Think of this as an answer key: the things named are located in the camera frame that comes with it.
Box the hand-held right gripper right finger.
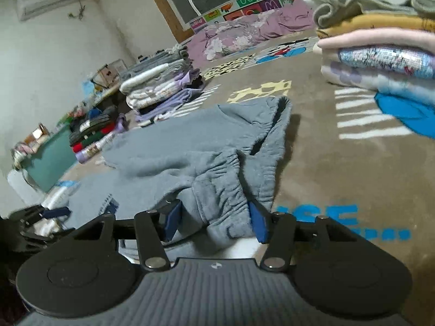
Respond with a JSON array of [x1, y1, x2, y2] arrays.
[[247, 200, 356, 273]]

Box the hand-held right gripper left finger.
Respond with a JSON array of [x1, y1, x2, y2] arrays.
[[73, 199, 181, 273]]

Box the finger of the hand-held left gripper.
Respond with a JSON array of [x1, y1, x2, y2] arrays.
[[18, 227, 76, 247], [7, 205, 72, 227]]

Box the grey fleece pants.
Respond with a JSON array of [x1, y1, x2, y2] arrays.
[[67, 96, 293, 262]]

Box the dark rolled clothes pile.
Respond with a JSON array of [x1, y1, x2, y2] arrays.
[[68, 106, 129, 164]]

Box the grey lavender folded clothes stack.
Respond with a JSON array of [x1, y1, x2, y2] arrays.
[[119, 46, 205, 123]]

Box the tall stack of folded clothes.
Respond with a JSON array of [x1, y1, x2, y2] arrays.
[[296, 0, 435, 137]]

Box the white plastic bag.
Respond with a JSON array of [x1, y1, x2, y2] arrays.
[[40, 181, 81, 212]]

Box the teal cabinet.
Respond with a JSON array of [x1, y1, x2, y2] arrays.
[[21, 126, 78, 193]]

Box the brown printed blanket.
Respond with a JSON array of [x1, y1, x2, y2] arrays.
[[51, 29, 435, 313]]

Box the cardboard box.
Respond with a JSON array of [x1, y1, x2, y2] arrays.
[[91, 59, 127, 90]]

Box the purple floral quilt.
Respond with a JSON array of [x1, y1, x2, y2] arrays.
[[185, 0, 318, 62]]

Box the colourful alphabet play mat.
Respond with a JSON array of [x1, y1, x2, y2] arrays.
[[189, 0, 369, 29]]

